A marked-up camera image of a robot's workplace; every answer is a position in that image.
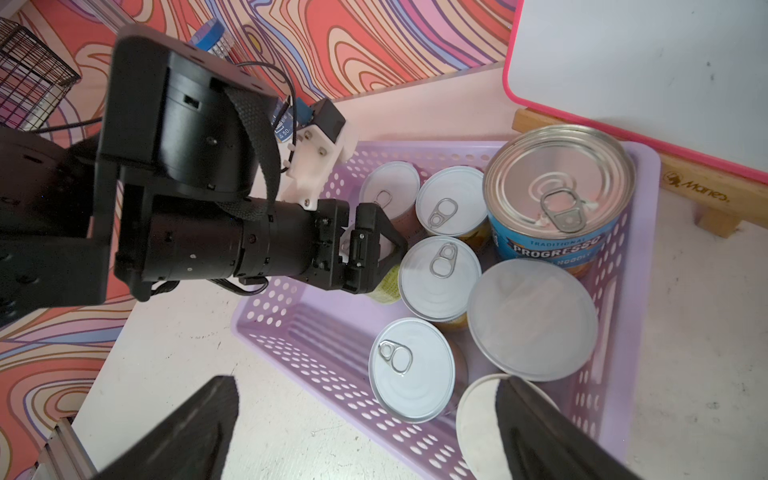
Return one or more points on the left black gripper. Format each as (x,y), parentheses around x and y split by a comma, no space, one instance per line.
(375,247)

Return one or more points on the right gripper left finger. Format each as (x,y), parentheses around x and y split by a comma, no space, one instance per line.
(191,443)

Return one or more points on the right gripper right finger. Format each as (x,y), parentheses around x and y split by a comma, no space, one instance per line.
(540,443)

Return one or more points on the small can green label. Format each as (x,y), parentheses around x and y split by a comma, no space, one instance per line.
(387,292)

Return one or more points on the small can frosted lid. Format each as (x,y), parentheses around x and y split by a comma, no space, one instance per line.
(478,433)

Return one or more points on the small can yellow label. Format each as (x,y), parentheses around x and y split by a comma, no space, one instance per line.
(436,278)

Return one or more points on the purple plastic basket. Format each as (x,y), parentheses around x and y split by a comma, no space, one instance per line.
(322,340)

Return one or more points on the small can orange label front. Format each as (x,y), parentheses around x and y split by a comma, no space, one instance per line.
(451,203)

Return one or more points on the small can pink label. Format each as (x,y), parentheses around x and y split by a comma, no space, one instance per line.
(415,372)

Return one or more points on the small can white plastic lid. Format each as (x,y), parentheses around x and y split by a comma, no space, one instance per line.
(533,320)

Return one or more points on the blue Progresso soup can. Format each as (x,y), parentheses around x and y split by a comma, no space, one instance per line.
(556,193)

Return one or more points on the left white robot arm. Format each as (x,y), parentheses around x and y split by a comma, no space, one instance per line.
(184,181)

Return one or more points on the clear tube blue cap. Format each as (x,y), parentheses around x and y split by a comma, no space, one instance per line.
(214,37)

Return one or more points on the wooden board stand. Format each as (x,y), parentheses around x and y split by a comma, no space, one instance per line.
(724,198)

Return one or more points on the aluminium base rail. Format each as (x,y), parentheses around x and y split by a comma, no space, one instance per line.
(63,457)

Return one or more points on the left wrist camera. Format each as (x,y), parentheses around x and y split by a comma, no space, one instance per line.
(327,140)

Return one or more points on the white board pink frame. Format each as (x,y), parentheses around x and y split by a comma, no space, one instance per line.
(688,77)

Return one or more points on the black wire basket left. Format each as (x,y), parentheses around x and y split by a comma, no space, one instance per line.
(34,80)

